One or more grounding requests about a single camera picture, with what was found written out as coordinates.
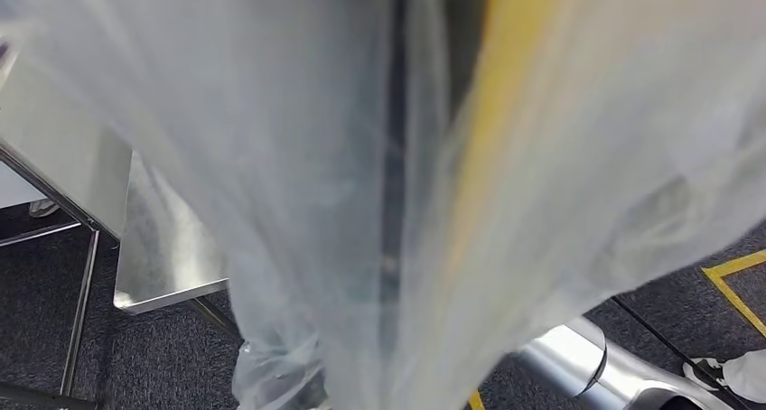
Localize person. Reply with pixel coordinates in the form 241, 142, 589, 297
28, 199, 61, 219
683, 348, 766, 405

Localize stainless steel table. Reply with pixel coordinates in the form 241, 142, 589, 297
0, 36, 134, 410

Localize large transparent plastic sheet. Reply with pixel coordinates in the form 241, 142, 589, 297
0, 0, 766, 410

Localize white cabinet panel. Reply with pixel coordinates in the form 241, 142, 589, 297
0, 162, 48, 210

